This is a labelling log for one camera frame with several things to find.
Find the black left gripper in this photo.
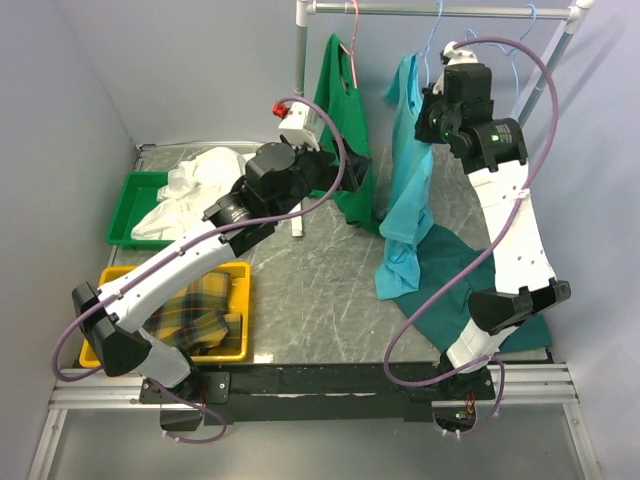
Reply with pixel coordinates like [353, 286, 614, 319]
[270, 134, 372, 222]

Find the blue wire hanger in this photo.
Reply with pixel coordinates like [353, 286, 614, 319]
[417, 0, 445, 86]
[487, 3, 538, 113]

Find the light blue t shirt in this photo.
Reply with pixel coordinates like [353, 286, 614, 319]
[375, 54, 434, 300]

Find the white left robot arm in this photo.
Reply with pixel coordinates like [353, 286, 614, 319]
[71, 140, 372, 402]

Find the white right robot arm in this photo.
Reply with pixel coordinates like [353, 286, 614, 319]
[415, 62, 571, 399]

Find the green t shirt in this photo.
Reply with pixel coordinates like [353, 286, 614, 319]
[313, 34, 380, 236]

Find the white shirt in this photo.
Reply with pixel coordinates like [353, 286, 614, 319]
[131, 147, 255, 241]

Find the yellow plastic bin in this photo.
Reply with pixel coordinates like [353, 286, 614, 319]
[78, 261, 251, 368]

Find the dark teal garment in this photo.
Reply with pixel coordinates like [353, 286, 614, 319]
[394, 225, 552, 354]

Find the grey white clothes rack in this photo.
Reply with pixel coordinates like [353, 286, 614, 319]
[287, 0, 596, 240]

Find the green plastic tray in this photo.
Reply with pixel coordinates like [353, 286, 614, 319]
[106, 172, 170, 251]

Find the yellow plaid cloth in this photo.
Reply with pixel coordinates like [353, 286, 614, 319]
[144, 272, 241, 356]

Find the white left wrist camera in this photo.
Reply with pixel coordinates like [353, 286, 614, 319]
[272, 102, 325, 151]

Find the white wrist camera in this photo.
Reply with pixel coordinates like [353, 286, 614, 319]
[431, 41, 478, 95]
[272, 102, 325, 151]

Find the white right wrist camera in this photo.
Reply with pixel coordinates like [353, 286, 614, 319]
[431, 41, 478, 95]

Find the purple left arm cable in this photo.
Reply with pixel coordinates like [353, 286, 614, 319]
[52, 97, 349, 384]

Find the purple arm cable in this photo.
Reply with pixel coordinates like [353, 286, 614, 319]
[383, 37, 559, 389]
[52, 97, 349, 384]

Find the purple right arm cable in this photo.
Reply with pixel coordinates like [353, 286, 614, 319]
[383, 37, 559, 389]

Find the pink wire hanger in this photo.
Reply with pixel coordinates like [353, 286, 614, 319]
[342, 0, 360, 89]

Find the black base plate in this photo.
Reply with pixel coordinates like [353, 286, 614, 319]
[139, 362, 496, 434]

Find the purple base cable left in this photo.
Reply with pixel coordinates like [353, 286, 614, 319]
[142, 379, 229, 445]

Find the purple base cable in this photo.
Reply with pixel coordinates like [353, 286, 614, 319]
[142, 379, 229, 445]
[439, 359, 506, 441]

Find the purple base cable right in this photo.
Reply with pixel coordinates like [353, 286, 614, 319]
[439, 359, 506, 441]

